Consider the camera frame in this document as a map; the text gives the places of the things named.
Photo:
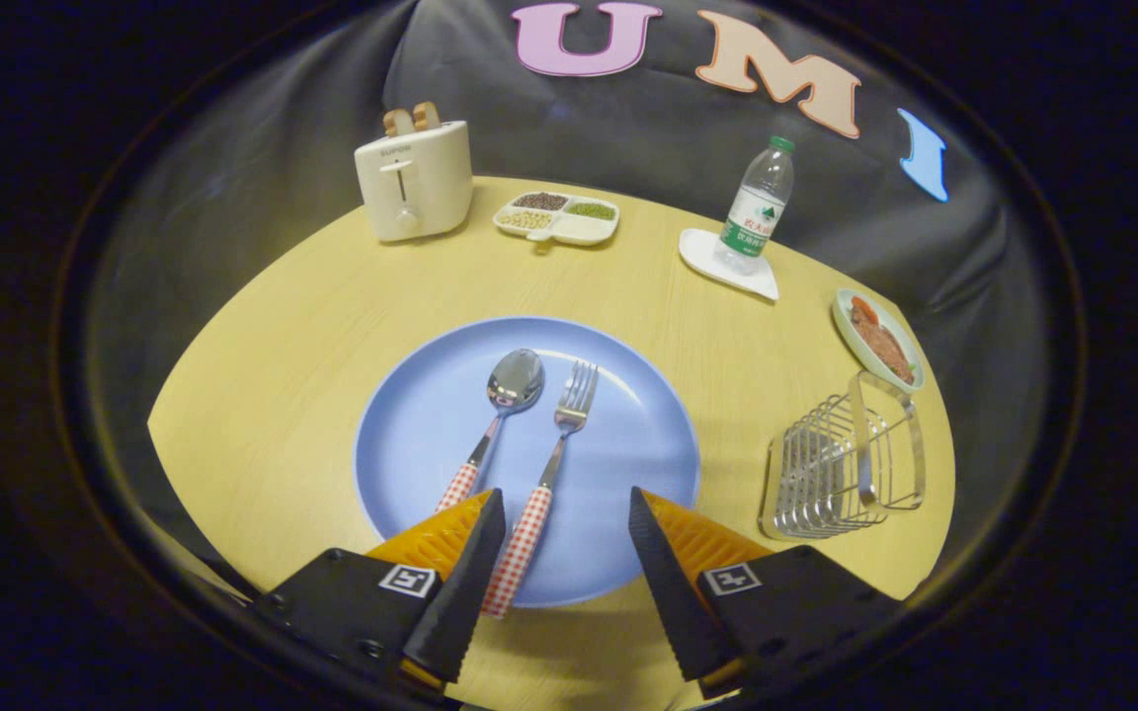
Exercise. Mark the white divided dish with beans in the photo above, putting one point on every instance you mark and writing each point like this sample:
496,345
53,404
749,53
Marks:
579,227

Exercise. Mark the brown cooked meat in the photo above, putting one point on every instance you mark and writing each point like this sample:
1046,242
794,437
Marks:
880,341

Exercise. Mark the pale green plate with food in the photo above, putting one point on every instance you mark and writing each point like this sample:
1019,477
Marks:
851,331

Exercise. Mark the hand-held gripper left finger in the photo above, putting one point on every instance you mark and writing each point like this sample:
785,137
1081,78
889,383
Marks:
460,592

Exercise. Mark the toast slice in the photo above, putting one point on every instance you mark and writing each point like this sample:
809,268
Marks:
427,116
397,121

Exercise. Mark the cream toaster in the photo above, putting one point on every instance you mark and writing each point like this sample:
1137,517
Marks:
431,188

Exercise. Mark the white square coaster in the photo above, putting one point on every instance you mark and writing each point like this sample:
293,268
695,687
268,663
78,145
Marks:
702,252

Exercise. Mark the black backdrop cloth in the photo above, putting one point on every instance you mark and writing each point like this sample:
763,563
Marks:
628,128

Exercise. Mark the clear water bottle green cap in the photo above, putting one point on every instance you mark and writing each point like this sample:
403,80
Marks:
755,212

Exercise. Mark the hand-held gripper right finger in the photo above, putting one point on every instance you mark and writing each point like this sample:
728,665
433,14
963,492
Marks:
673,583

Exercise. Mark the blue round plate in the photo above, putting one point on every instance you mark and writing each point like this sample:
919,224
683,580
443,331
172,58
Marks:
431,415

